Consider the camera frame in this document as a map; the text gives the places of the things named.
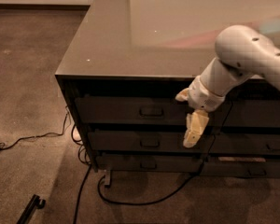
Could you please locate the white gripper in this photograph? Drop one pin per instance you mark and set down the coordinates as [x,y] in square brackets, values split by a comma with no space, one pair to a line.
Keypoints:
[202,97]

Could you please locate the grey drawer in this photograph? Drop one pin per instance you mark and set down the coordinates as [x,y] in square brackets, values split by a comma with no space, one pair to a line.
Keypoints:
[149,163]
[267,168]
[246,144]
[254,113]
[145,141]
[132,110]

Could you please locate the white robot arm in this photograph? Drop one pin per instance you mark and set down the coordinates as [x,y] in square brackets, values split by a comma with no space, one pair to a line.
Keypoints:
[242,53]

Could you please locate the grey drawer cabinet counter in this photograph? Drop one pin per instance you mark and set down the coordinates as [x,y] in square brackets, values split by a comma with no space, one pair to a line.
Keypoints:
[154,49]

